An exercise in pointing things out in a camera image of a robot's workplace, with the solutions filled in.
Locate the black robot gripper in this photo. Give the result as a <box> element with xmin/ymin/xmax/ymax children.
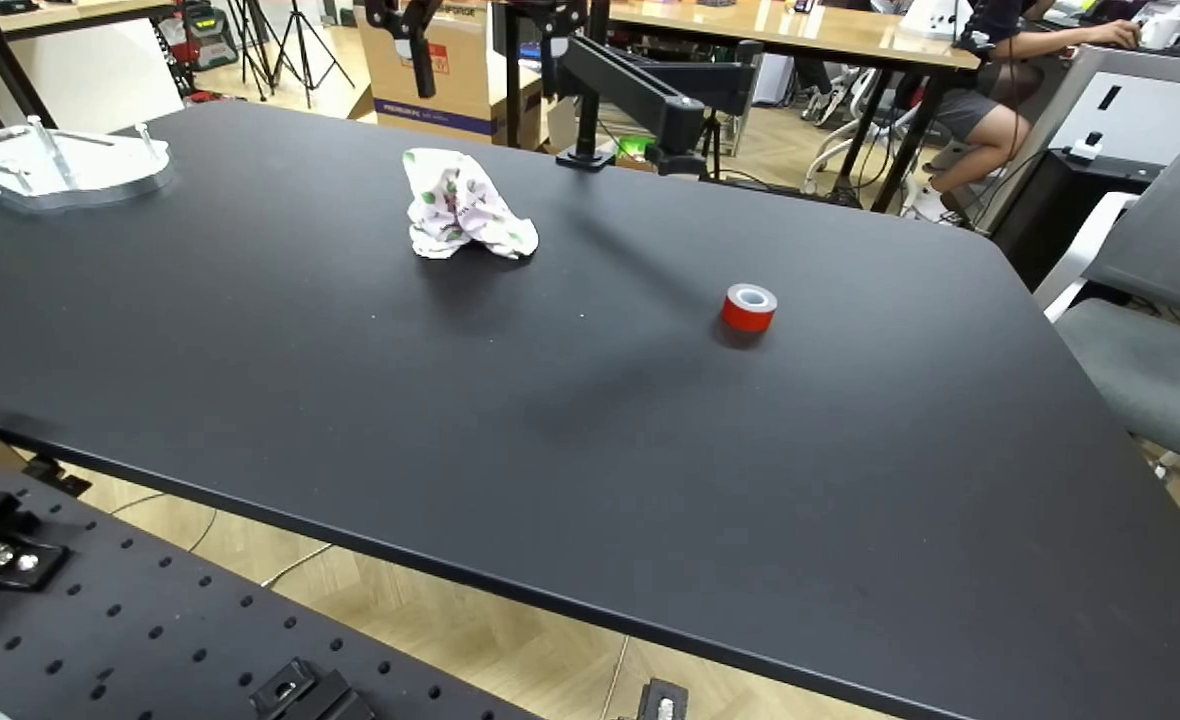
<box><xmin>361</xmin><ymin>0</ymin><xmax>450</xmax><ymax>100</ymax></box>

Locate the white and green patterned cloth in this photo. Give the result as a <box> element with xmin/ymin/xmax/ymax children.
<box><xmin>399</xmin><ymin>146</ymin><xmax>546</xmax><ymax>265</ymax></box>

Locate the brown cardboard box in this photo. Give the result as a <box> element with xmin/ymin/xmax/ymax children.
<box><xmin>354</xmin><ymin>5</ymin><xmax>546</xmax><ymax>146</ymax></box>

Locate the black metal table leg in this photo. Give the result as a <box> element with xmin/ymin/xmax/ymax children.
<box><xmin>502</xmin><ymin>0</ymin><xmax>528</xmax><ymax>153</ymax></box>

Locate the white panel board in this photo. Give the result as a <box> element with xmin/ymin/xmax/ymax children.
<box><xmin>13</xmin><ymin>16</ymin><xmax>190</xmax><ymax>137</ymax></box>

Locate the long wooden desk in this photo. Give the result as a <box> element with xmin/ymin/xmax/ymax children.
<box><xmin>603</xmin><ymin>0</ymin><xmax>986</xmax><ymax>77</ymax></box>

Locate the wooden table with black legs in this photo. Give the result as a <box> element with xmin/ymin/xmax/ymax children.
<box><xmin>0</xmin><ymin>0</ymin><xmax>181</xmax><ymax>131</ymax></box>

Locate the red tape roll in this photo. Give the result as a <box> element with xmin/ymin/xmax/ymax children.
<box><xmin>716</xmin><ymin>280</ymin><xmax>782</xmax><ymax>341</ymax></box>

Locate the seated person in shorts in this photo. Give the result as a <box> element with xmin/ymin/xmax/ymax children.
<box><xmin>905</xmin><ymin>0</ymin><xmax>1140</xmax><ymax>230</ymax></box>

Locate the black perforated mounting board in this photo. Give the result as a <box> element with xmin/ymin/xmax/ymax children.
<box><xmin>0</xmin><ymin>453</ymin><xmax>539</xmax><ymax>720</ymax></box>

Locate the black clamp with silver bolts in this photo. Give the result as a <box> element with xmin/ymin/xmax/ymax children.
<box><xmin>0</xmin><ymin>485</ymin><xmax>75</xmax><ymax>593</ymax></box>

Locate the grey slotted desk panel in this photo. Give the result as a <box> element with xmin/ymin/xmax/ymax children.
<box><xmin>1046</xmin><ymin>43</ymin><xmax>1180</xmax><ymax>173</ymax></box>

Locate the grey office chair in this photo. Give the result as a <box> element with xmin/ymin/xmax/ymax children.
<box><xmin>1032</xmin><ymin>131</ymin><xmax>1180</xmax><ymax>473</ymax></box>

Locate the black camera tripod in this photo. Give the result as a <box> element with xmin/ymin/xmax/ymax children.
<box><xmin>231</xmin><ymin>0</ymin><xmax>356</xmax><ymax>112</ymax></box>

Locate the black mounting bracket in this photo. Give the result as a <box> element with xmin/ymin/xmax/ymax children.
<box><xmin>244</xmin><ymin>656</ymin><xmax>382</xmax><ymax>720</ymax></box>

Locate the small silver metal bracket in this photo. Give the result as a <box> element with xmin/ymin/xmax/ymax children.
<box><xmin>631</xmin><ymin>675</ymin><xmax>692</xmax><ymax>720</ymax></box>

